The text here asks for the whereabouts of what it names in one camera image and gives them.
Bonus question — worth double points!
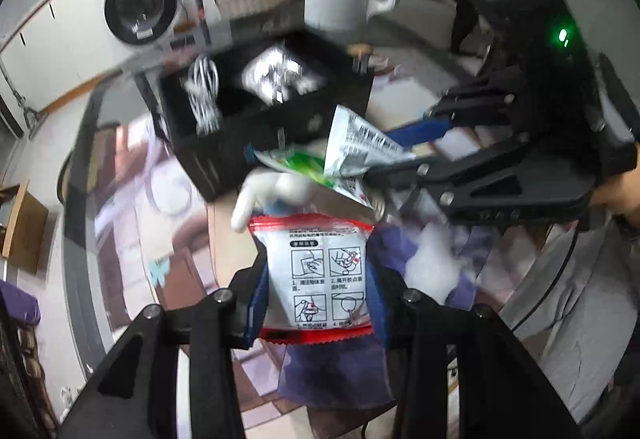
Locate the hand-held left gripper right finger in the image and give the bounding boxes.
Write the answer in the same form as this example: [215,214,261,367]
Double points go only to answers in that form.
[364,229,583,439]

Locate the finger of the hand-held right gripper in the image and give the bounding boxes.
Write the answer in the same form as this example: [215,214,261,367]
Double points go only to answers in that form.
[384,66,531,147]
[364,131,603,226]

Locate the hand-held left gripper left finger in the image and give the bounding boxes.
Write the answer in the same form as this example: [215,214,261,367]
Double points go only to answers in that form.
[59,239,273,439]

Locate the green and silver snack packet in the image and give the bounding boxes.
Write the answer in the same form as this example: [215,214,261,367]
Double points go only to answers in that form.
[255,105,418,210]

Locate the red-edged white packet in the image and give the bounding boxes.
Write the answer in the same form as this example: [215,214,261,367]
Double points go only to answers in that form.
[248,214,375,345]

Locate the black storage box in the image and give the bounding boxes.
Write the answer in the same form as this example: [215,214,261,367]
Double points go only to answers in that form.
[159,31,376,202]

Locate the person's right hand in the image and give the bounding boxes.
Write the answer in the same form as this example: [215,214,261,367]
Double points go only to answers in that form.
[590,168,640,220]

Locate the white plush toy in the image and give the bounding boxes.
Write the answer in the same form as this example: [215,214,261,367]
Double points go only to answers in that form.
[231,168,321,235]

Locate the silver foil packet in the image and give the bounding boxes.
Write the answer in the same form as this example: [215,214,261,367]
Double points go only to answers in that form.
[241,45,328,106]

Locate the person's grey clothing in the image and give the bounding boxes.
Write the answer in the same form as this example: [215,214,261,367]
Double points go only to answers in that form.
[495,216,640,425]

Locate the cardboard box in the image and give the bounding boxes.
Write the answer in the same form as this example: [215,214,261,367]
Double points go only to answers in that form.
[0,181,49,275]

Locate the white lower kitchen cabinets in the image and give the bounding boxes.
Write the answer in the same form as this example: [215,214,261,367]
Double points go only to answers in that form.
[0,0,111,112]

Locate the black cable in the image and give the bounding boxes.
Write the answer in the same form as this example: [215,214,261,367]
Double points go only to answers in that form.
[517,216,583,332]

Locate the white cable bundle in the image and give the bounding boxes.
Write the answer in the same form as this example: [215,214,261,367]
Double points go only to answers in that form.
[185,56,223,136]

